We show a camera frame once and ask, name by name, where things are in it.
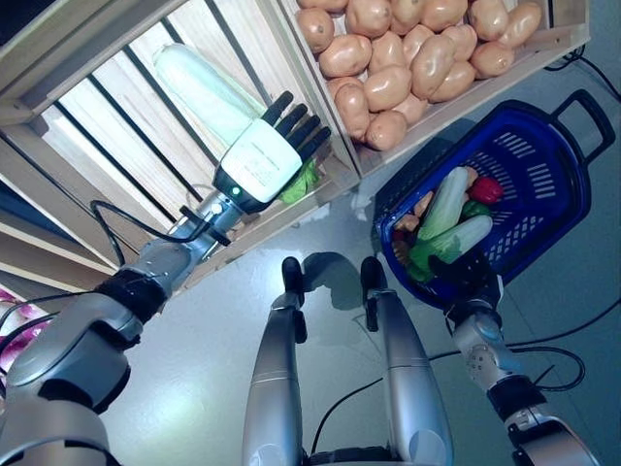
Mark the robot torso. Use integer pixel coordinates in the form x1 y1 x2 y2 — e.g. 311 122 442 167
303 449 404 466

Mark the black floor cable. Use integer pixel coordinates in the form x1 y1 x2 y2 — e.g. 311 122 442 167
521 294 621 341
542 43 621 98
310 378 389 455

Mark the orange carrot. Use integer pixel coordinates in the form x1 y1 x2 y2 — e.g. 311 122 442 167
412 191 436 217

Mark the red bell pepper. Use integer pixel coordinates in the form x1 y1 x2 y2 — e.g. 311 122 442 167
468 177 505 204

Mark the napa cabbage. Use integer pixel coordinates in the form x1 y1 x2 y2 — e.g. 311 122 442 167
415 166 471 244
407 214 495 285
152 42 322 205

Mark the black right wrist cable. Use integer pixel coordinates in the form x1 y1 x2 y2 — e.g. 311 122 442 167
504 339 586 392

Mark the wooden crate with slatted floor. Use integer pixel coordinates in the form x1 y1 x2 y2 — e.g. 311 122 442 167
0 0 363 297

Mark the wooden display stand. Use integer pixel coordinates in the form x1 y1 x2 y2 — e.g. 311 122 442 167
0 0 147 297

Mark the wooden potato crate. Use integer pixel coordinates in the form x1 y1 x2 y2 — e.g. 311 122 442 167
280 0 592 179

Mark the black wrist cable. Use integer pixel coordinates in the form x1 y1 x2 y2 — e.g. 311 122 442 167
504 339 586 392
89 199 205 268

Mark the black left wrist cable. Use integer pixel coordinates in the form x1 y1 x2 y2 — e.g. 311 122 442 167
89 199 205 268

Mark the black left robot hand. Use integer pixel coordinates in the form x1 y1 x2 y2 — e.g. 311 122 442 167
212 90 333 216

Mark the blue plastic shopping basket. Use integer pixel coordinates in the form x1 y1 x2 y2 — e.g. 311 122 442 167
373 89 618 313

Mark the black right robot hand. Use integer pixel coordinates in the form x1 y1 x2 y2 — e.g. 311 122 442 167
426 250 506 313

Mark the black basket handle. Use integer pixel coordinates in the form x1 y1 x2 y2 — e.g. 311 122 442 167
551 89 618 162

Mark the tan potato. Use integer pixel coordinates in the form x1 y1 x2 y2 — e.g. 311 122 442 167
429 60 477 104
295 7 336 54
333 83 373 142
364 110 409 150
368 31 408 69
296 0 350 12
409 34 457 101
362 65 413 113
441 23 479 62
344 0 394 35
387 0 423 35
497 2 543 50
469 41 516 80
419 0 470 33
468 0 509 43
317 33 374 79
401 23 436 64
390 94 431 125

